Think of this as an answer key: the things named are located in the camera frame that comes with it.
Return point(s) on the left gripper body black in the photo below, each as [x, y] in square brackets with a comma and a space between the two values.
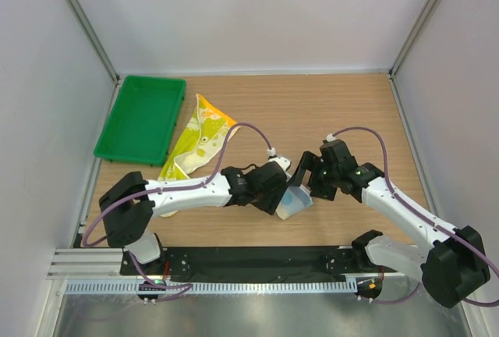
[267, 200]

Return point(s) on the green plastic tray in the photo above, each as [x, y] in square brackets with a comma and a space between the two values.
[141, 123]

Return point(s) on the white slotted cable duct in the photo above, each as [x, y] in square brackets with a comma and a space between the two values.
[139, 287]

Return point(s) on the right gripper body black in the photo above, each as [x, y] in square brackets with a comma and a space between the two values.
[324, 182]

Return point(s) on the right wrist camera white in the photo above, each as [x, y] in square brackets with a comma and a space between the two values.
[329, 138]

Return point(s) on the yellow green patterned towel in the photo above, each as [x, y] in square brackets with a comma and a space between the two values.
[200, 141]

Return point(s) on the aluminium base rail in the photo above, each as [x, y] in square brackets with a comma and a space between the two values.
[94, 262]

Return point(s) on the blue polka dot towel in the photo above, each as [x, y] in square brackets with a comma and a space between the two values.
[294, 200]

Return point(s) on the left aluminium frame post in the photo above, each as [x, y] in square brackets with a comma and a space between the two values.
[84, 22]

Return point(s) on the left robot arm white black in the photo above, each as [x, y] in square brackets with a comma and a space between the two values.
[133, 201]

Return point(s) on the right aluminium frame post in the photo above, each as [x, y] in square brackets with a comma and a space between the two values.
[422, 20]

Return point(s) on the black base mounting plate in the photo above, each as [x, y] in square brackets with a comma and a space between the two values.
[259, 265]

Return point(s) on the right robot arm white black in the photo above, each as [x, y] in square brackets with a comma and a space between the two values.
[448, 262]

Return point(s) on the aluminium frame post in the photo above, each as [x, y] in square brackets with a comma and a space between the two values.
[84, 22]
[422, 20]

